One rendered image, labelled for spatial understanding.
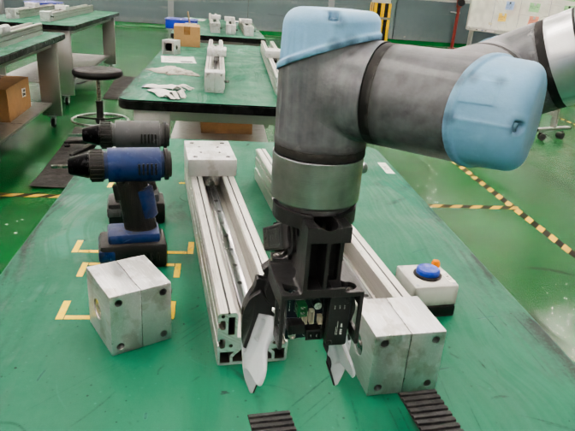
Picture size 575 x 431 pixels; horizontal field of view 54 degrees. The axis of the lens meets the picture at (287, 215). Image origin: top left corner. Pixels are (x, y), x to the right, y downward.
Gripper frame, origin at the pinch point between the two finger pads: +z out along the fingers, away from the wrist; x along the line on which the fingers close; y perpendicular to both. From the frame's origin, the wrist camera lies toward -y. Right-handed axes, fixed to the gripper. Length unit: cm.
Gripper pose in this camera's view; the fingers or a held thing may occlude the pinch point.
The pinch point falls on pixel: (293, 374)
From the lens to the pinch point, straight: 59.5
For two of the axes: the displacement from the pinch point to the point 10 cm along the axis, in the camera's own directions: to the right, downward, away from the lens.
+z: -0.7, 9.2, 3.8
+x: 9.8, -0.2, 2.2
